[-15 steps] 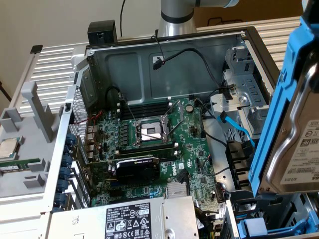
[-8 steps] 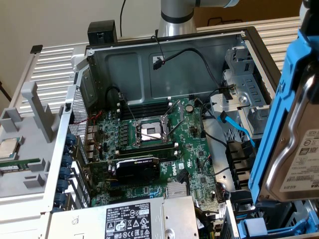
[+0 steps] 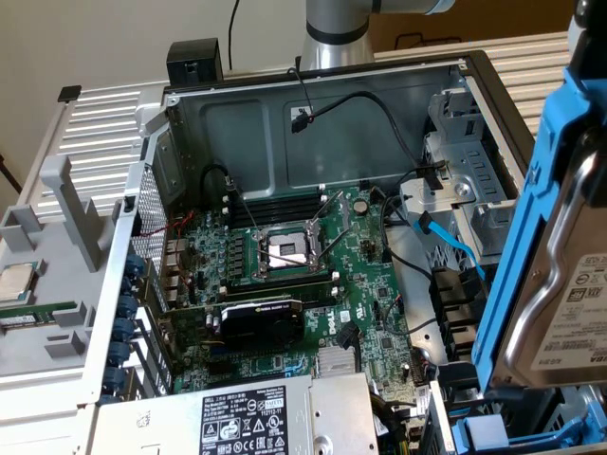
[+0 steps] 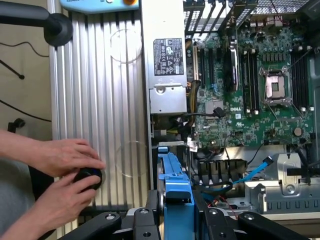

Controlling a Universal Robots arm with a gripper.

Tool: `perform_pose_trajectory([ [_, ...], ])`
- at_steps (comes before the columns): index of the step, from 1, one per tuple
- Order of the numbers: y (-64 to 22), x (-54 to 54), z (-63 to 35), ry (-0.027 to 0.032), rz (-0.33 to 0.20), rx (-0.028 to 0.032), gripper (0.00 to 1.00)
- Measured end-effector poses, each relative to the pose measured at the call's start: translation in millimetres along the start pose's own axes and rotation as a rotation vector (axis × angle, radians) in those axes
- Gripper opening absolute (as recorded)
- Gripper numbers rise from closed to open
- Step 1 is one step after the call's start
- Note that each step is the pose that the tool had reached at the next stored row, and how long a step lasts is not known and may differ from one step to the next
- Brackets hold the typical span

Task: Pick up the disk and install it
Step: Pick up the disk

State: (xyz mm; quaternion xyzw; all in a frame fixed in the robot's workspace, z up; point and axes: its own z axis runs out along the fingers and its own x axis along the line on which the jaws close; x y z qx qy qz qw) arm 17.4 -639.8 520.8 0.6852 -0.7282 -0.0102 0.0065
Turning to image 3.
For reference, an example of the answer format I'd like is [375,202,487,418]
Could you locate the open PC case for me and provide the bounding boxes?
[78,49,607,455]

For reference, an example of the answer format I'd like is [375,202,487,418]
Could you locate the green motherboard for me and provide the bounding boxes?
[160,183,445,430]

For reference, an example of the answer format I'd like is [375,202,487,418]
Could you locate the yellow black wire bundle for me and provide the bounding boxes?
[370,391,418,455]

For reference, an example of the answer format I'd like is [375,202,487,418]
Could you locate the black CPU cooler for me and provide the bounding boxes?
[165,40,225,89]

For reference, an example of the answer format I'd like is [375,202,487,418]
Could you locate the red black twisted wire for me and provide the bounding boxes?
[140,210,196,288]

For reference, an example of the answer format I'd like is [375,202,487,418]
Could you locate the green RAM stick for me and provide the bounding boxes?
[0,300,78,329]

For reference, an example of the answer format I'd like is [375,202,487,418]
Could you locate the grey power supply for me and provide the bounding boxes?
[92,372,380,455]

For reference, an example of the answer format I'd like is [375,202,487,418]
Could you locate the silver chipset heatsink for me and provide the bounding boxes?
[316,348,358,379]

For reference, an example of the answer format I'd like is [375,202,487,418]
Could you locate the white barcode tag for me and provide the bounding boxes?
[411,382,432,419]

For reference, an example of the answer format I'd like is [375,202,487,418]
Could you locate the grey parts rack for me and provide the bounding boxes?
[0,155,127,380]

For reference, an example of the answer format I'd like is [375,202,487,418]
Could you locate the black expansion slot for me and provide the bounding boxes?
[207,359,250,378]

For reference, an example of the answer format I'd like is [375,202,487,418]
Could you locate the silver CPU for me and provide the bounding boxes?
[0,262,37,304]

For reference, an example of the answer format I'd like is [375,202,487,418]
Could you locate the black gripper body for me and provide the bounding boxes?
[566,0,607,72]

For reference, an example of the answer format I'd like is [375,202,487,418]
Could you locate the blue SATA wire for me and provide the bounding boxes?
[413,211,487,281]

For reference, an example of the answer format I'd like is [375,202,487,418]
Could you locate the black graphics card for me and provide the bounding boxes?
[158,293,307,355]

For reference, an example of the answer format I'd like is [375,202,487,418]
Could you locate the thin black red wire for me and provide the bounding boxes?
[286,65,318,123]
[381,293,440,336]

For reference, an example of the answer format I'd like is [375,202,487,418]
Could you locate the short black wire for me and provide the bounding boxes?
[201,163,239,196]

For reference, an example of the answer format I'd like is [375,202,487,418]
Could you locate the black wire with plug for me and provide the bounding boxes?
[289,90,450,191]
[336,321,361,380]

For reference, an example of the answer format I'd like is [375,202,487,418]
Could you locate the metal locking lever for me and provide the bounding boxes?
[225,175,262,237]
[258,248,315,267]

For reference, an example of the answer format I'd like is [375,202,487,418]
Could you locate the black board wire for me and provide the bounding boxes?
[378,168,435,282]

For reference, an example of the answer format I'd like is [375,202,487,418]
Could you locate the black RAM slot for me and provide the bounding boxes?
[221,270,340,298]
[220,196,329,228]
[220,184,328,214]
[222,283,340,308]

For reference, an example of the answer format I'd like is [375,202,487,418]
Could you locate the CPU socket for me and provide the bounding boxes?
[249,221,334,286]

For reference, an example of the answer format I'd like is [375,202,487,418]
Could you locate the blue disk carrier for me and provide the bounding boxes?
[450,396,607,449]

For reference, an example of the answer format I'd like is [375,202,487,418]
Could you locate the metal socket cover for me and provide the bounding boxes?
[305,189,353,238]

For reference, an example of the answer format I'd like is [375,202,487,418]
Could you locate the thin black hanging cable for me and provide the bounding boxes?
[229,0,244,73]

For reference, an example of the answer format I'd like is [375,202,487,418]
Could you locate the hard disk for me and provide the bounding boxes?
[471,65,607,394]

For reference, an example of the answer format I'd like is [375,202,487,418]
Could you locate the metal disk bay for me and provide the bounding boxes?
[426,364,607,455]

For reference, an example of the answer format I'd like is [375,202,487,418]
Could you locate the metal drive cage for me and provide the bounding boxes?
[397,75,540,266]

